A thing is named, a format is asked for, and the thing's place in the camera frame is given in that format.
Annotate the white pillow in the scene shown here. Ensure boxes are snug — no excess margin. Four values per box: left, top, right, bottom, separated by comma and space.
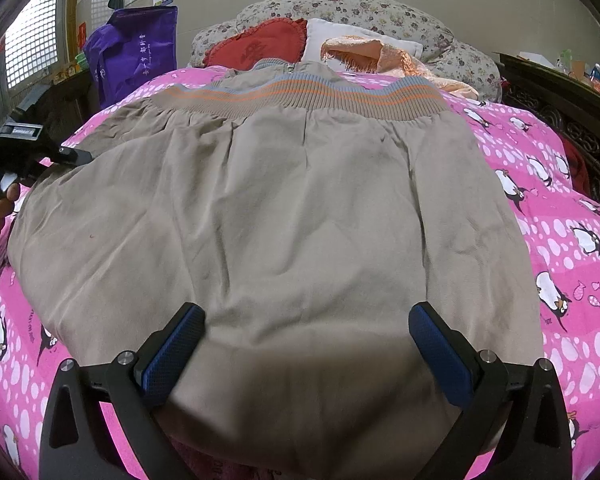
300, 18, 425, 73

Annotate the floral bolster pillow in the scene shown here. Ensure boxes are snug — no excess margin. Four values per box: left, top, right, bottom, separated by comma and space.
190, 0, 503, 106

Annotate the red heart cushion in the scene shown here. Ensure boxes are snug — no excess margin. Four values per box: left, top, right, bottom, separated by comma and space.
203, 17, 308, 70

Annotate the dark carved wooden headboard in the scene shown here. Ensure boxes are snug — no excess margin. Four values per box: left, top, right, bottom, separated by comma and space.
495, 52, 600, 206

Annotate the orange fringed scarf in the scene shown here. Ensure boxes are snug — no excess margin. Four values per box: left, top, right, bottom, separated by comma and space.
320, 35, 481, 101

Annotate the red cloth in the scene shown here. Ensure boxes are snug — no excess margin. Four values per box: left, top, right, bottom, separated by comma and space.
560, 137, 592, 196

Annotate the latticed window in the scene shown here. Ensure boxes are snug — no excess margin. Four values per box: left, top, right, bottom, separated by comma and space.
0, 0, 81, 126

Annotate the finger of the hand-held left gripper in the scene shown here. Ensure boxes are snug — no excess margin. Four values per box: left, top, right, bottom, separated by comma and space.
40, 145, 93, 168

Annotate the dark wooden cabinet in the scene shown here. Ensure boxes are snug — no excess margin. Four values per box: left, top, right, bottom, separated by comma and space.
10, 67, 101, 148

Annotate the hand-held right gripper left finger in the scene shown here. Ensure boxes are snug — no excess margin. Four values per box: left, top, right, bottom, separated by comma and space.
39, 301, 207, 480

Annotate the purple tote bag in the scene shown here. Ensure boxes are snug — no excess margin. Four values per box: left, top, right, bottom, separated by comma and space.
83, 5, 179, 111

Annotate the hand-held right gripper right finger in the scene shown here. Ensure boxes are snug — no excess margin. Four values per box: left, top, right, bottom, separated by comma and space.
408, 301, 573, 480

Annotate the khaki jacket with striped hem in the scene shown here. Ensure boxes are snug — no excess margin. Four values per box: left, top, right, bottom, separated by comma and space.
7, 57, 546, 466

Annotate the pink penguin print blanket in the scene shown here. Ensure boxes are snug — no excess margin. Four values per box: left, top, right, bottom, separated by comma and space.
0, 67, 600, 480

